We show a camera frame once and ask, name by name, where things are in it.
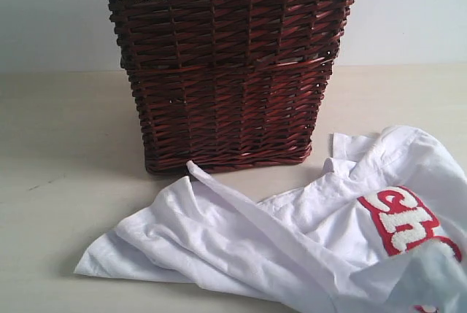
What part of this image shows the dark red wicker basket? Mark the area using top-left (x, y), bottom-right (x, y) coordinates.
top-left (108, 0), bottom-right (353, 174)

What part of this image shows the white t-shirt red lettering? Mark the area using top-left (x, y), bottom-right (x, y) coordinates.
top-left (74, 125), bottom-right (466, 312)

